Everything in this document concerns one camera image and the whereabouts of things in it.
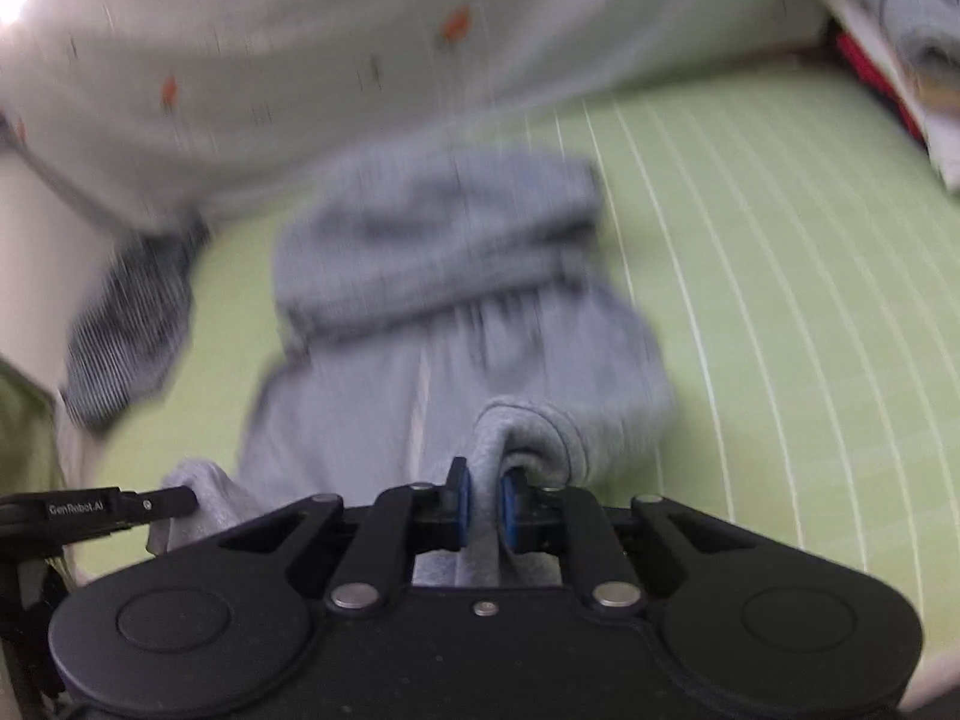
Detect white panel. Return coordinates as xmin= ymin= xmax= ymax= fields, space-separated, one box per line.
xmin=0 ymin=150 xmax=125 ymax=398

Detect folded clothes stack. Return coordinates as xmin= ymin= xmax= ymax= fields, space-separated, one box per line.
xmin=814 ymin=0 xmax=960 ymax=192

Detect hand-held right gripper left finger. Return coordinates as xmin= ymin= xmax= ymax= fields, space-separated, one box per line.
xmin=217 ymin=456 xmax=473 ymax=612

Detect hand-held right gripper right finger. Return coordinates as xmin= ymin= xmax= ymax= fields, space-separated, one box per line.
xmin=499 ymin=466 xmax=758 ymax=612

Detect blue plaid shirt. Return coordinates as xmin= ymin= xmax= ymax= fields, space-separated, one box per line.
xmin=60 ymin=229 xmax=207 ymax=432

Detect green cloth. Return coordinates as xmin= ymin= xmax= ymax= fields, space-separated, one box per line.
xmin=0 ymin=360 xmax=65 ymax=496

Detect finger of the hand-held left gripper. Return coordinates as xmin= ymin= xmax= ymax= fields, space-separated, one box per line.
xmin=112 ymin=486 xmax=200 ymax=533

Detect grey carrot print bedsheet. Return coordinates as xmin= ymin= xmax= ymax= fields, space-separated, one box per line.
xmin=0 ymin=0 xmax=833 ymax=237

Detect grey sweatpants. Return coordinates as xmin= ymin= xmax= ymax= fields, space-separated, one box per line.
xmin=150 ymin=142 xmax=680 ymax=590

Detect green grid mat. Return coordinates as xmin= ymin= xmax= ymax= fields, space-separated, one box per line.
xmin=75 ymin=64 xmax=960 ymax=713

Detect red cloth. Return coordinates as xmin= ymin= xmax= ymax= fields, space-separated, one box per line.
xmin=832 ymin=30 xmax=927 ymax=143

